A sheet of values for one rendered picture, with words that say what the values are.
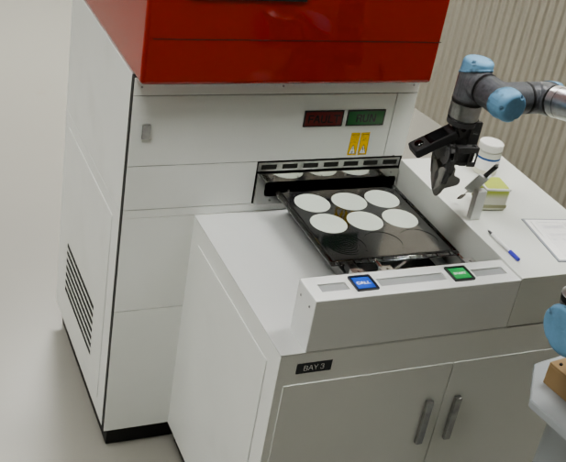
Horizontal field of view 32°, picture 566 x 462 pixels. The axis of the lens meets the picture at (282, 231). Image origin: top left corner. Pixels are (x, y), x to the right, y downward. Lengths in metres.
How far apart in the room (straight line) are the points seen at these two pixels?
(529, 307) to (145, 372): 1.14
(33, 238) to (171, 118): 1.66
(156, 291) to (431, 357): 0.82
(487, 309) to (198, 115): 0.87
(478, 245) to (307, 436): 0.66
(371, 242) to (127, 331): 0.76
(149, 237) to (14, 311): 1.10
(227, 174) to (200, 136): 0.15
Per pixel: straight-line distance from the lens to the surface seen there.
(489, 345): 2.54
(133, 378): 2.98
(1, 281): 3.85
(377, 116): 2.79
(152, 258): 2.75
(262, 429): 2.39
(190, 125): 2.57
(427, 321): 2.38
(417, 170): 2.86
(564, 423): 2.29
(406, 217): 2.73
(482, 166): 2.91
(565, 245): 2.67
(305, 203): 2.69
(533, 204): 2.84
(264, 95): 2.61
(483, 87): 2.34
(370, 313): 2.27
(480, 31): 5.52
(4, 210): 4.30
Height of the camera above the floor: 2.16
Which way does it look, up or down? 30 degrees down
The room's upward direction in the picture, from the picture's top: 10 degrees clockwise
